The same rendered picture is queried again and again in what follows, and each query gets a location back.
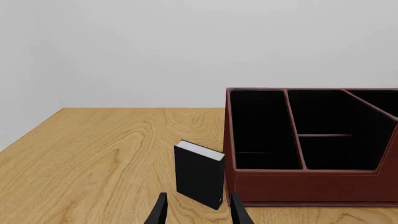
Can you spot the red-brown desk caddy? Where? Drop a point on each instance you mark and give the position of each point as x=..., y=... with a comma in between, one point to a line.
x=311, y=186

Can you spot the black book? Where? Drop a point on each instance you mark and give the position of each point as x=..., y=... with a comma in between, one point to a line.
x=199, y=177

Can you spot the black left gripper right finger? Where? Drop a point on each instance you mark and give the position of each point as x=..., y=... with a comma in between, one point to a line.
x=238, y=213

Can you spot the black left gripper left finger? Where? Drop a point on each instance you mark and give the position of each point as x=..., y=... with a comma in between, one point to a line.
x=159, y=213

